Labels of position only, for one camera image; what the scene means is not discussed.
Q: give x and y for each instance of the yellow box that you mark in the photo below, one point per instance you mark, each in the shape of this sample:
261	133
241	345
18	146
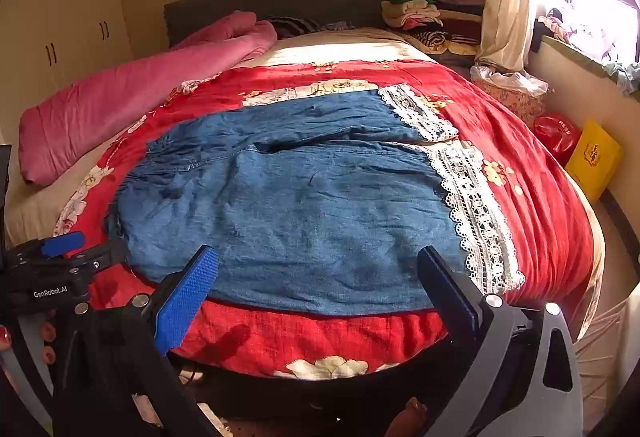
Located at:
595	159

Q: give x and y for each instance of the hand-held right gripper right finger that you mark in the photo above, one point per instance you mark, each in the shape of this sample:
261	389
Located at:
450	289

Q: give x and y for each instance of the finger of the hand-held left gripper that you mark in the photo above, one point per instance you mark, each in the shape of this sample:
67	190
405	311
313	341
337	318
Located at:
102	256
62	244

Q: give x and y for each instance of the striped pillow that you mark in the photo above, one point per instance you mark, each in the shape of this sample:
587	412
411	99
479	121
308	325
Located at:
295	26

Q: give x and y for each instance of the floral bag with white cloth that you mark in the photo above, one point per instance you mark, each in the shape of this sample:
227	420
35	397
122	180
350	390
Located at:
510	92

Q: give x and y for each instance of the red floral blanket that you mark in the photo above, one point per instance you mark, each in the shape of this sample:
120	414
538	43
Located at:
540	197

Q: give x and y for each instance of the stack of folded clothes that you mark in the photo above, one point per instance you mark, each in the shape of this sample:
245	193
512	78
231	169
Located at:
430	24

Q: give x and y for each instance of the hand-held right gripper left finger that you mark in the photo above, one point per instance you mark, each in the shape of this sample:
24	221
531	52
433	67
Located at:
187	297

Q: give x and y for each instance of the blue denim pants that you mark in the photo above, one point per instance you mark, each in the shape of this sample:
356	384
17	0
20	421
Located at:
300	197

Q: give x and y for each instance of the person's left hand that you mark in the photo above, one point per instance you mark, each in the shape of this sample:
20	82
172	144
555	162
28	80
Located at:
47	332

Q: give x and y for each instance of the red bag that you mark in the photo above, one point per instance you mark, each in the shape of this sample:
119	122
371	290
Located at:
557	137

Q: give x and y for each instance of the clothes on window sill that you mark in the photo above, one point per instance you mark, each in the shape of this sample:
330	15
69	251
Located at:
590	34

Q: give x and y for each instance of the cream wardrobe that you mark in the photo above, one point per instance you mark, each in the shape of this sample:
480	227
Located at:
60	17

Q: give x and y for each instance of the pink quilt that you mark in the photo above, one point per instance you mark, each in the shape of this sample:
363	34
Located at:
125	92

